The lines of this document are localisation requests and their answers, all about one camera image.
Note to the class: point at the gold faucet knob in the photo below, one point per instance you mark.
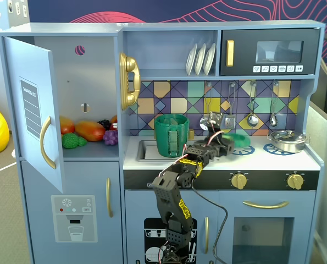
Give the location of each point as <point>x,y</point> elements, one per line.
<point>191,133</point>

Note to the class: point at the blue toy kitchen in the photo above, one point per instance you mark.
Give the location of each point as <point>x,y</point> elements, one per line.
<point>289,162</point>

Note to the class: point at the steel toy sink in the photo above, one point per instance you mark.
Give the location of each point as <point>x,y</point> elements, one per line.
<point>146,151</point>

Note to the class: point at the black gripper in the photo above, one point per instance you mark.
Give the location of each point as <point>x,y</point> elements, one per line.
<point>227,145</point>

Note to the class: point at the small wrist camera board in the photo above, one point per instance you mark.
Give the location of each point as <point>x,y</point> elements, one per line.
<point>215,118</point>

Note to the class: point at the open blue cabinet door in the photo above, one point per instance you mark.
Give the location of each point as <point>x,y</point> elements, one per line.
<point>15,110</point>

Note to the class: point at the steel hanging spatula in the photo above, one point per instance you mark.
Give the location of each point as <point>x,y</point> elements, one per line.
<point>230,121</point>

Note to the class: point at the steel pot lid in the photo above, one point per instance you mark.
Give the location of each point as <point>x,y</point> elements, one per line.
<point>287,134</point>

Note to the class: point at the steel hanging ladle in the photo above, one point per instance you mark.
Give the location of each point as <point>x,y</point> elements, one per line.
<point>203,124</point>

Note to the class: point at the gold stove knob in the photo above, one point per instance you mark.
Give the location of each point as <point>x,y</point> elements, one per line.
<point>295,181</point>
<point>239,181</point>

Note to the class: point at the dark toy blackberry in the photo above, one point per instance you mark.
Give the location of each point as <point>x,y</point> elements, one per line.
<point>104,123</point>

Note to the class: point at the steel toy pot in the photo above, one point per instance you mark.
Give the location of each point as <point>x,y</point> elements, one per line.
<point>288,146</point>

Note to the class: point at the green toy broccoli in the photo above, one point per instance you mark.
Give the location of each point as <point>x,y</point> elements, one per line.
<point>71,140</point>

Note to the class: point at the orange red toy mango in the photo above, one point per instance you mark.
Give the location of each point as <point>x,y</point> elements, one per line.
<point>90,131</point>

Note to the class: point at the grey room divider panel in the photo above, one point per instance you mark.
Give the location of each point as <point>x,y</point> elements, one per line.
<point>322,165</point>

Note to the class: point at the green printed cup recipient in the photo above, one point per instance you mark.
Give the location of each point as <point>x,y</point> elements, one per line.
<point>163,134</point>

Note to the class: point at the gold toy telephone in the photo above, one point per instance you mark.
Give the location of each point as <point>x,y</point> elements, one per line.
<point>128,82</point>

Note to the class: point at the small steel hanging spoon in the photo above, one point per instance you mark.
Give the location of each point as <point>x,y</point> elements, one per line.
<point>274,120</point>

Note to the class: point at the purple toy grapes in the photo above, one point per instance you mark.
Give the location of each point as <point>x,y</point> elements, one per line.
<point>110,137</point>

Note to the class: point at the red orange toy fruit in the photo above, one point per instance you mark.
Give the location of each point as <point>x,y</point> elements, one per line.
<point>114,122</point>

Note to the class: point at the small orange toy peach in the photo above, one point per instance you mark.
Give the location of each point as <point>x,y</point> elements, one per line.
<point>66,125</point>

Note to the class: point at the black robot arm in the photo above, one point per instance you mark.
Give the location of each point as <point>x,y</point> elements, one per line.
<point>168,198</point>

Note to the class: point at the white toy plate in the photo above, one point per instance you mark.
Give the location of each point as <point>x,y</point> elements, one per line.
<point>199,60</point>
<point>191,60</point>
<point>209,59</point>

